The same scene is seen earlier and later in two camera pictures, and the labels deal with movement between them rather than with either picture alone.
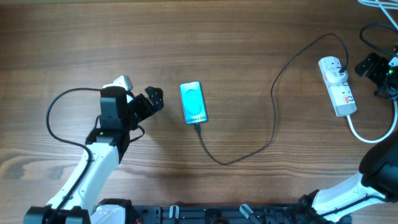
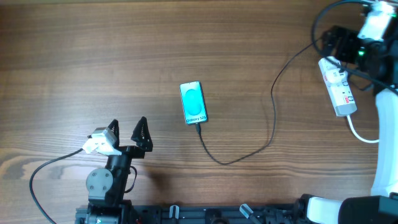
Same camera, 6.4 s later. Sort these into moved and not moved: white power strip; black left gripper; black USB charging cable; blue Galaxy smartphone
Moved: black left gripper
Not moved: black USB charging cable; white power strip; blue Galaxy smartphone
